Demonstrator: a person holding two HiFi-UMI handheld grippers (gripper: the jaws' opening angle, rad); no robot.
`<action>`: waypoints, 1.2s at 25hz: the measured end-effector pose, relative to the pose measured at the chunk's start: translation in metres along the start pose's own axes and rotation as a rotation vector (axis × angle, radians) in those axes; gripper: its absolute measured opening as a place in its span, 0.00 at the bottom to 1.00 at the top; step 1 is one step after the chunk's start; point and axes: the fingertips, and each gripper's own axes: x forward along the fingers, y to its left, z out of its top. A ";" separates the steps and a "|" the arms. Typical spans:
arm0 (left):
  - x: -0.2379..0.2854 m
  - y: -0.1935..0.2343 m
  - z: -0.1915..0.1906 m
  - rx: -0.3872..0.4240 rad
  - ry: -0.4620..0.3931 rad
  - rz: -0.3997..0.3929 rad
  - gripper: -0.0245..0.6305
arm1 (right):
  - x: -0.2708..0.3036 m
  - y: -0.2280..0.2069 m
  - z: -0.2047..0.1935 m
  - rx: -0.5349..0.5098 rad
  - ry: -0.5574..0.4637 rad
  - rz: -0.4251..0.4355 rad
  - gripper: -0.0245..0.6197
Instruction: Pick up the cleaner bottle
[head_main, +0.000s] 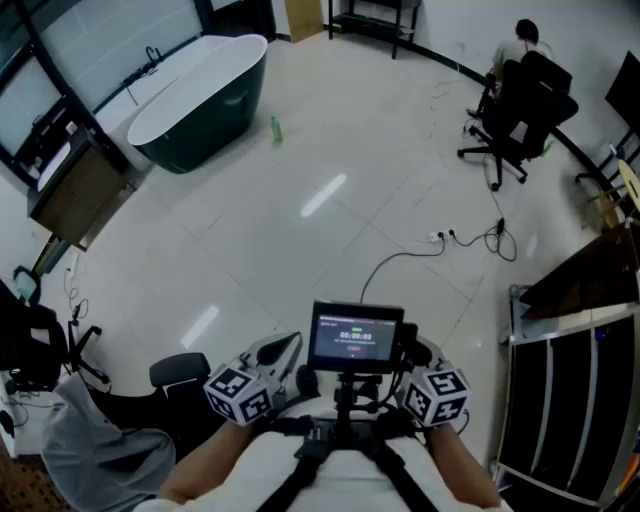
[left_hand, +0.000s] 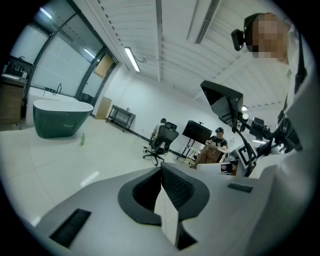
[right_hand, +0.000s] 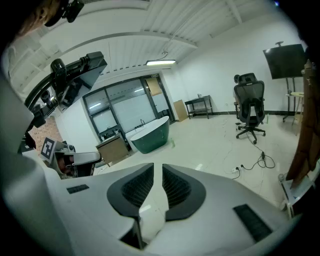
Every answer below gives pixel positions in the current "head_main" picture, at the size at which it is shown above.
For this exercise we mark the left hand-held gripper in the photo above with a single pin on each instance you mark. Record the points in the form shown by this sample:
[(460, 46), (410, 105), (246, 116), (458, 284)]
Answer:
[(240, 395)]

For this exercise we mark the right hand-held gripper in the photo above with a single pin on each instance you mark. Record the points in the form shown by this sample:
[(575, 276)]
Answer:
[(435, 397)]

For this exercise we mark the green plastic bottle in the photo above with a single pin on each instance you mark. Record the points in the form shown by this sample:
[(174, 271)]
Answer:
[(276, 130)]

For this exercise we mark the person's left forearm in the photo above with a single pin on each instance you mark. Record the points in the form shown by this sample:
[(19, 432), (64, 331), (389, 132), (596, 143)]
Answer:
[(210, 465)]

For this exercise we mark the person's right forearm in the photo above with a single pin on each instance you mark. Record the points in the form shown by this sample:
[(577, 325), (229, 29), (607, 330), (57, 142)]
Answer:
[(460, 465)]

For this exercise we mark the person's black left shoe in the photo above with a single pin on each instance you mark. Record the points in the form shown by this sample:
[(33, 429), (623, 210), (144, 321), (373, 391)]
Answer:
[(307, 381)]

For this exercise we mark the black body-worn monitor screen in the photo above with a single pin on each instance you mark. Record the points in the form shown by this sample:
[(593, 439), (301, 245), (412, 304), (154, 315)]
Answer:
[(355, 340)]

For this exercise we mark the black office chair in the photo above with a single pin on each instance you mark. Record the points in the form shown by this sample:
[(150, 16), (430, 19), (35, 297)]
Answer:
[(530, 110), (30, 340), (180, 370)]

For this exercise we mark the white power strip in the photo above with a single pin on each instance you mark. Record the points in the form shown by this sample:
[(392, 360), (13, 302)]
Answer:
[(440, 235)]

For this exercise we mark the dark brown table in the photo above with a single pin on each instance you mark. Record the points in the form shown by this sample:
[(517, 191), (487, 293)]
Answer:
[(590, 280)]

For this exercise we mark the grey jacket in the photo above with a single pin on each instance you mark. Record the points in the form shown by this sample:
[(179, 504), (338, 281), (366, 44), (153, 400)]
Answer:
[(100, 450)]

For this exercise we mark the oval dark green bathtub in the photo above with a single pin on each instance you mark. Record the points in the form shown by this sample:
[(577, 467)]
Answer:
[(210, 125)]

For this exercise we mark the dark wooden vanity cabinet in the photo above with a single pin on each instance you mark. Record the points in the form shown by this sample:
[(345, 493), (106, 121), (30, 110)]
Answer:
[(80, 200)]

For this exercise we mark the round wooden stool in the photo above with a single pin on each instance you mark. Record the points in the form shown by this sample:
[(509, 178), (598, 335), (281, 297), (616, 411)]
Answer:
[(629, 180)]

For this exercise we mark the teal waste bin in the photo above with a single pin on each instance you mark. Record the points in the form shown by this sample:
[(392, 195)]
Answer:
[(25, 285)]

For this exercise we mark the white sink basin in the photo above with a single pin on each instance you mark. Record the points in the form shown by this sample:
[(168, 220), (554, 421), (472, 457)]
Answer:
[(52, 167)]

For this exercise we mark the white rectangular bathtub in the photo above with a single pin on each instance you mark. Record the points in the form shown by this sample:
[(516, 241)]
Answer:
[(165, 70)]

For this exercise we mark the black display on stand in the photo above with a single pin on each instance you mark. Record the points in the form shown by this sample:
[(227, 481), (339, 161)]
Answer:
[(627, 95)]

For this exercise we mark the black metal table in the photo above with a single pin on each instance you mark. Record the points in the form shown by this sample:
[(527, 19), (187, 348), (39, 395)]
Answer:
[(397, 35)]

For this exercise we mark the brown cardboard panel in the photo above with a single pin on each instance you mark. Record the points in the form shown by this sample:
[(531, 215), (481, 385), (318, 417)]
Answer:
[(304, 20)]

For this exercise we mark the black glass door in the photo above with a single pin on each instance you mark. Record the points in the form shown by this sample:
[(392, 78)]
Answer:
[(240, 20)]

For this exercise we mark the black-framed frosted glass partition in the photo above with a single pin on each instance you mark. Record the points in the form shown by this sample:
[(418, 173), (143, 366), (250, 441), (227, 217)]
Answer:
[(115, 30)]

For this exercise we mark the metal frame black panel cart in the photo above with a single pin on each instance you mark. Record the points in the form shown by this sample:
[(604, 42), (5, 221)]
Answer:
[(530, 400)]

